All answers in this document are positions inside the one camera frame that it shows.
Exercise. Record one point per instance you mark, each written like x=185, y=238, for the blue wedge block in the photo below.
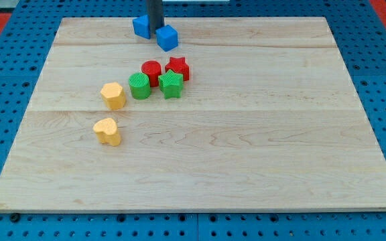
x=141, y=26

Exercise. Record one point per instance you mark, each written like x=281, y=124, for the green star block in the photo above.
x=171, y=84

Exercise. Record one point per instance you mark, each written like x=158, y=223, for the yellow heart block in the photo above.
x=107, y=132

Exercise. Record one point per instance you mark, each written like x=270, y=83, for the green cylinder block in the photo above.
x=139, y=86

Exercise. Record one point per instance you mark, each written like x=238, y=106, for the red star block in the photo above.
x=179, y=66

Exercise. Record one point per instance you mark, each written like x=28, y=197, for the red cylinder block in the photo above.
x=153, y=70

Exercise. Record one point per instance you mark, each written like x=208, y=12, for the blue cube block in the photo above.
x=167, y=38

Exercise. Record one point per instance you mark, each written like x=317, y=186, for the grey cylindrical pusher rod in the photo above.
x=155, y=12

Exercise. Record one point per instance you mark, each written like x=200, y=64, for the yellow hexagon block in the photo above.
x=113, y=95

